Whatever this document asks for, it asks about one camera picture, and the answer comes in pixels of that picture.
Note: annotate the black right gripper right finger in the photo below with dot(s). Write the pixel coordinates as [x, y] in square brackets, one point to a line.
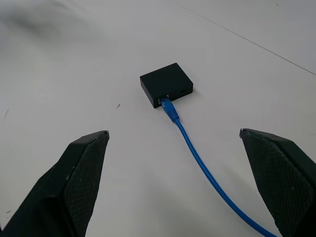
[284, 177]

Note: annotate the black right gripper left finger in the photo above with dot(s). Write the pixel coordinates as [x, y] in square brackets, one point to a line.
[64, 182]

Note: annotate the small black box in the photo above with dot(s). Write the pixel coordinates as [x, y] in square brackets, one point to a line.
[166, 81]

